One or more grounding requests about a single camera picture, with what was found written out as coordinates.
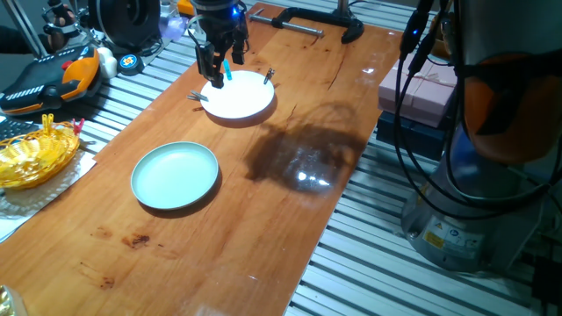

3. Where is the black cable blue-lit plug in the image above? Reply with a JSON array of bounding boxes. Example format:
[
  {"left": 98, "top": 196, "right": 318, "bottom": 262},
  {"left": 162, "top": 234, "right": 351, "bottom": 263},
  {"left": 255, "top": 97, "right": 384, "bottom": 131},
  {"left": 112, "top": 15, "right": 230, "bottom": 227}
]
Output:
[{"left": 393, "top": 0, "right": 562, "bottom": 220}]

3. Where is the white ceramic plate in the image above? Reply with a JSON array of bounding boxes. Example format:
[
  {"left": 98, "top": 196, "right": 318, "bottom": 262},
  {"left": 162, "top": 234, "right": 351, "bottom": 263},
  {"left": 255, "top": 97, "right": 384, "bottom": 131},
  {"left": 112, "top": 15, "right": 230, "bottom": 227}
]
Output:
[{"left": 199, "top": 69, "right": 276, "bottom": 120}]

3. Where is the dark blue box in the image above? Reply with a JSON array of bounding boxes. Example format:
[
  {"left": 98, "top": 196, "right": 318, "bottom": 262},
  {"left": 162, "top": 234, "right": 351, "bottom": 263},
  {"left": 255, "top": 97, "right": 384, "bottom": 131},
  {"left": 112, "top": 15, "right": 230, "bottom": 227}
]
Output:
[{"left": 376, "top": 111, "right": 449, "bottom": 162}]

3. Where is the dark sleeved forearm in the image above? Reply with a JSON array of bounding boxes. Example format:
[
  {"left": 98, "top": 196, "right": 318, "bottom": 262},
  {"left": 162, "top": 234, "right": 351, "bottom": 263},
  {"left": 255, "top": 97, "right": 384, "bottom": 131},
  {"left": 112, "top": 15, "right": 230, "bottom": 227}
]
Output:
[{"left": 0, "top": 25, "right": 45, "bottom": 56}]

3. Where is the pink gift box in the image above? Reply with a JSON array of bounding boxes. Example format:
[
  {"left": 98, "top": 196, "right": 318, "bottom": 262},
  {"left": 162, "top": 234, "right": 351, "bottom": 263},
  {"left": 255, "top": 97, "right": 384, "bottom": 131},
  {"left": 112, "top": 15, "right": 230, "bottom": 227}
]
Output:
[{"left": 378, "top": 54, "right": 458, "bottom": 129}]

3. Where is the black metal C-clamp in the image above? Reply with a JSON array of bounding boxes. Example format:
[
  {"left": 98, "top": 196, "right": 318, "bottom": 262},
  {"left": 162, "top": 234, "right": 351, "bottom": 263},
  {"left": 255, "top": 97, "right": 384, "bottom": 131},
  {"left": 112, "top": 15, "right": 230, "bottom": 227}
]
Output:
[{"left": 249, "top": 6, "right": 365, "bottom": 45}]

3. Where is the thin grey gripper cable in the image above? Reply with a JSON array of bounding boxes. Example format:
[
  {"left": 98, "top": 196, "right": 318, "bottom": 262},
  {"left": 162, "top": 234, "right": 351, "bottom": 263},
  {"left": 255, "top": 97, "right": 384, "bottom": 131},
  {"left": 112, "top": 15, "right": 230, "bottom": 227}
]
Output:
[{"left": 186, "top": 14, "right": 207, "bottom": 47}]

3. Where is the wooden board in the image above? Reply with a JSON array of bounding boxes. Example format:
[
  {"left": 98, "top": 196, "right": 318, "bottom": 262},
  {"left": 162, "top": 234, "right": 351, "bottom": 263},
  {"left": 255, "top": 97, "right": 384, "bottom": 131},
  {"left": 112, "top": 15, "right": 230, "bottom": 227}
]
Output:
[{"left": 0, "top": 2, "right": 403, "bottom": 316}]

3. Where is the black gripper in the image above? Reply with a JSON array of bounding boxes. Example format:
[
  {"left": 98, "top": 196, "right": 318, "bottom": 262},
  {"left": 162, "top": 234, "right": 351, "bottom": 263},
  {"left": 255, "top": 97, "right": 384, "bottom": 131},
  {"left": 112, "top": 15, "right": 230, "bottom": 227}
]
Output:
[{"left": 191, "top": 0, "right": 249, "bottom": 89}]

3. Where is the black round fan housing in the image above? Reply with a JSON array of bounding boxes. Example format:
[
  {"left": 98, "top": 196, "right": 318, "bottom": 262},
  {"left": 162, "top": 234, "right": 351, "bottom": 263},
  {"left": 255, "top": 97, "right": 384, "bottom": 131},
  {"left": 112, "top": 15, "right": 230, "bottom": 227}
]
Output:
[{"left": 87, "top": 0, "right": 162, "bottom": 50}]

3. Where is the black puck blue orange logo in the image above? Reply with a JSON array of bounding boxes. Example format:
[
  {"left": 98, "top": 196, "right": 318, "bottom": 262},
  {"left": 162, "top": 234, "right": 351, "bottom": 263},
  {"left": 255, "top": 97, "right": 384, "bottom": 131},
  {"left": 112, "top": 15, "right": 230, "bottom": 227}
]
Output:
[{"left": 117, "top": 53, "right": 145, "bottom": 76}]

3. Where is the slanted aluminium pole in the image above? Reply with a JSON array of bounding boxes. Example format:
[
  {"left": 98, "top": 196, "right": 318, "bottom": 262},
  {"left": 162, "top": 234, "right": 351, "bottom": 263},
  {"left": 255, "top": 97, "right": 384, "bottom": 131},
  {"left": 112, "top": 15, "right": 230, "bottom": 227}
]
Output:
[{"left": 4, "top": 0, "right": 48, "bottom": 59}]

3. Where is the pale green plate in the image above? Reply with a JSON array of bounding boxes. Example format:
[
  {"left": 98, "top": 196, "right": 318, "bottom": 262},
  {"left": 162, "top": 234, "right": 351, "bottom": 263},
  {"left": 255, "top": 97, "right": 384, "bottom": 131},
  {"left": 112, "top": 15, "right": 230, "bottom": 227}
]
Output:
[{"left": 130, "top": 140, "right": 220, "bottom": 211}]

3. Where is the gold shiny object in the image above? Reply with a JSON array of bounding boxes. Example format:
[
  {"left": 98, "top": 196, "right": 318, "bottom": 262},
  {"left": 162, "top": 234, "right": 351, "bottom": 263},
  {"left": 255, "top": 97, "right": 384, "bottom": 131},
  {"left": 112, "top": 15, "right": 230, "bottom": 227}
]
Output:
[{"left": 0, "top": 284, "right": 30, "bottom": 316}]

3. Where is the silver foil mat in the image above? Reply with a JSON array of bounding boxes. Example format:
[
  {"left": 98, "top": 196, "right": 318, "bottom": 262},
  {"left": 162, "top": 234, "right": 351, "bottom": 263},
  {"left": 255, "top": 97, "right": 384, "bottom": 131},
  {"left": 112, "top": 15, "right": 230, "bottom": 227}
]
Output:
[{"left": 0, "top": 148, "right": 97, "bottom": 243}]

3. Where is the white rounded object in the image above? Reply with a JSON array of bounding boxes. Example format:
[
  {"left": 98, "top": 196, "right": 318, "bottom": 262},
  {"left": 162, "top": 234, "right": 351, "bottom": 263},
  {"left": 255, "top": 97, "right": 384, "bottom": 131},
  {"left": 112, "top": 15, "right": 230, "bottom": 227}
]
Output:
[{"left": 97, "top": 47, "right": 119, "bottom": 80}]

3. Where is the black orange teach pendant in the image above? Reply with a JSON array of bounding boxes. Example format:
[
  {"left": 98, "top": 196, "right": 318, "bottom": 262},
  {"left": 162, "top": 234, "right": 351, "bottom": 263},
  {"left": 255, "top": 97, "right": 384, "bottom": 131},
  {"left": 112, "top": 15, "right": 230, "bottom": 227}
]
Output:
[{"left": 0, "top": 45, "right": 103, "bottom": 116}]

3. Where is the black cable plain plug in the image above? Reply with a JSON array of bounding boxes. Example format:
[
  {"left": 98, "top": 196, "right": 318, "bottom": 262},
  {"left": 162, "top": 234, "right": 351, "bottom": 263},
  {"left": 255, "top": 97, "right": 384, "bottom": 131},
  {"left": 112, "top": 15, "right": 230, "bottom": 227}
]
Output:
[{"left": 401, "top": 25, "right": 562, "bottom": 212}]

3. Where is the black keyboard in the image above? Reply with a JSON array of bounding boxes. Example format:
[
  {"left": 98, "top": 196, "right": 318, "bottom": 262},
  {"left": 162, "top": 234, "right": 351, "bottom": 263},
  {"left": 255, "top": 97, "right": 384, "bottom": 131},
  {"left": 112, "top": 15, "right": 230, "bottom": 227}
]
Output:
[{"left": 0, "top": 116, "right": 41, "bottom": 142}]

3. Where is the translucent purple cup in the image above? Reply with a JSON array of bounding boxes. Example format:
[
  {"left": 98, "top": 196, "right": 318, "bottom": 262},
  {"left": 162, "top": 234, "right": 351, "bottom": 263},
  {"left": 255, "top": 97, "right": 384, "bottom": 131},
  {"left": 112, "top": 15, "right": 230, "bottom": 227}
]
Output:
[{"left": 158, "top": 15, "right": 189, "bottom": 42}]

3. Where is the person hand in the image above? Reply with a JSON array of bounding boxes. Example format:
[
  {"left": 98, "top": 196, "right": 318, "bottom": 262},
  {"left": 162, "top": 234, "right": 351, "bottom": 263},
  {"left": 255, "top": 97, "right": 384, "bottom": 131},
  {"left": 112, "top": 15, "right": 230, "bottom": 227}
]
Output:
[{"left": 43, "top": 2, "right": 78, "bottom": 50}]

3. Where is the yellow wire basket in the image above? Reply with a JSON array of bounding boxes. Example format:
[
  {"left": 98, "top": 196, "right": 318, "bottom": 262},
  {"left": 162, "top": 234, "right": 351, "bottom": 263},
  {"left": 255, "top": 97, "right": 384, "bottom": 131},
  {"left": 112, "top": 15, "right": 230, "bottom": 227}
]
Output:
[{"left": 0, "top": 120, "right": 81, "bottom": 190}]

